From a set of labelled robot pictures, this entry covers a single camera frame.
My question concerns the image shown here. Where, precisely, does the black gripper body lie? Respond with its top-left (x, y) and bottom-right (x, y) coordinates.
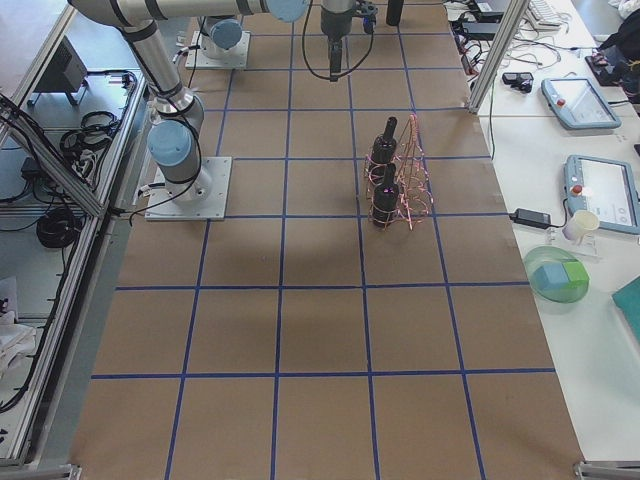
top-left (321, 0), bottom-right (356, 41)

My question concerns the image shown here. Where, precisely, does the carried dark wine bottle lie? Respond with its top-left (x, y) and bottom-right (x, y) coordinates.
top-left (386, 0), bottom-right (404, 26)

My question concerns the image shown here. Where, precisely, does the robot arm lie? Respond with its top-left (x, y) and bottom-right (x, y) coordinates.
top-left (201, 1), bottom-right (359, 60)
top-left (70, 1), bottom-right (307, 206)

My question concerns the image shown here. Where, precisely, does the dark wine bottle in basket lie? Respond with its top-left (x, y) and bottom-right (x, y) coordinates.
top-left (370, 116), bottom-right (397, 176)

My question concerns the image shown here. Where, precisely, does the teach pendant far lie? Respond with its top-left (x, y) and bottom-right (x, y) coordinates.
top-left (540, 77), bottom-right (621, 130)

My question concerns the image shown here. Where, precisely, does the teach pendant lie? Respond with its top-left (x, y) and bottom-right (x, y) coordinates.
top-left (564, 155), bottom-right (639, 234)
top-left (540, 77), bottom-right (621, 130)

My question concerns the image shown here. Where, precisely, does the grey monitor on floor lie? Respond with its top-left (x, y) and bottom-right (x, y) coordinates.
top-left (27, 36), bottom-right (88, 106)

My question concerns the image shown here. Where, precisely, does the black power adapter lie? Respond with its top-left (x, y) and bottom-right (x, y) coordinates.
top-left (509, 208), bottom-right (551, 230)

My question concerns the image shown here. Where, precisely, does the teach pendant near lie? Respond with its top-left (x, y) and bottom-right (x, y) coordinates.
top-left (564, 155), bottom-right (639, 234)

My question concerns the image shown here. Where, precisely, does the white paper cup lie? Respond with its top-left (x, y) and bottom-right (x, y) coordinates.
top-left (562, 210), bottom-right (600, 244)

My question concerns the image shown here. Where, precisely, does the blue foam cube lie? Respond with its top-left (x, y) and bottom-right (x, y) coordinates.
top-left (531, 263), bottom-right (567, 293)

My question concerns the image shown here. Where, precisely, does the green glass bowl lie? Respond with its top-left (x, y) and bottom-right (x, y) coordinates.
top-left (523, 246), bottom-right (590, 303)

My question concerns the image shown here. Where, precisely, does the green foam cube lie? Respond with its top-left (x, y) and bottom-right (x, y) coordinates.
top-left (562, 260), bottom-right (590, 289)

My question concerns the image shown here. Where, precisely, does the teal cloth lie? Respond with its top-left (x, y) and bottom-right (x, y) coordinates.
top-left (612, 277), bottom-right (640, 340)

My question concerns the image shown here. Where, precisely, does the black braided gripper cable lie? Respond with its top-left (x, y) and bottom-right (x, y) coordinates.
top-left (301, 0), bottom-right (377, 82)

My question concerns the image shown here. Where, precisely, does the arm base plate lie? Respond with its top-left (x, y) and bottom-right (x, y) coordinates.
top-left (185, 31), bottom-right (250, 70)
top-left (144, 157), bottom-right (232, 221)

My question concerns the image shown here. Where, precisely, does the copper wire wine basket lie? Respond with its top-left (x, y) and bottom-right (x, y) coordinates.
top-left (364, 114), bottom-right (434, 229)

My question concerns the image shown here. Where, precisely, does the aluminium frame post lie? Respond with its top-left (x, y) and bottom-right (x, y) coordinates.
top-left (467, 0), bottom-right (529, 114)

